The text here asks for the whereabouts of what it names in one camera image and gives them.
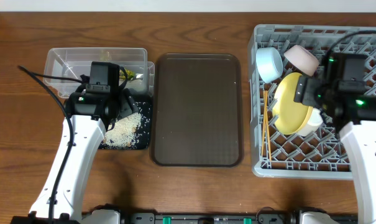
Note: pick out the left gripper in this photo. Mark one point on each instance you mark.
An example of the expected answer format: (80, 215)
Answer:
(125, 104)

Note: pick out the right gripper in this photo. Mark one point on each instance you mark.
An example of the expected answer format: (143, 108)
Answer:
(307, 90)

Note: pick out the pile of rice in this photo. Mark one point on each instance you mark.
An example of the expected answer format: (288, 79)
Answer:
(125, 130)

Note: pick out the white green cup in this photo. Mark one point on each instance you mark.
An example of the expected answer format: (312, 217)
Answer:
(314, 122)

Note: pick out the yellow plate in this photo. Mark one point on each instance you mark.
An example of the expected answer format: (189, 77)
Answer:
(291, 116)

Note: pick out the light blue bowl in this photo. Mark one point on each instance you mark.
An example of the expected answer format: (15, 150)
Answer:
(269, 64)

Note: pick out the wooden chopstick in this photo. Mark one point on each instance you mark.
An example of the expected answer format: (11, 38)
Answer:
(263, 124)
(268, 136)

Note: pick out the green snack wrapper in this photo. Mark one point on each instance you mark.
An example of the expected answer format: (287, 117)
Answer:
(126, 74)

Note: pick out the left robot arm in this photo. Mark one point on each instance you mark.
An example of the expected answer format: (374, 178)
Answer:
(61, 199)

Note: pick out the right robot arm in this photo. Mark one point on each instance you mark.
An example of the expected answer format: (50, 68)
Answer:
(341, 94)

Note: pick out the black waste tray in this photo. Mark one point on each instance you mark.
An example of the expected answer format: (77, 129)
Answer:
(145, 124)

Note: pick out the grey dishwasher rack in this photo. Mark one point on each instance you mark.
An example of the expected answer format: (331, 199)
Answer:
(319, 155)

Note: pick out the clear plastic bin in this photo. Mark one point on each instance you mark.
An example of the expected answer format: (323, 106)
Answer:
(64, 65)

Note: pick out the brown serving tray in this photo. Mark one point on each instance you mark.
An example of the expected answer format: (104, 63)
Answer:
(197, 111)

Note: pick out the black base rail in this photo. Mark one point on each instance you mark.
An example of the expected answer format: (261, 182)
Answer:
(222, 218)

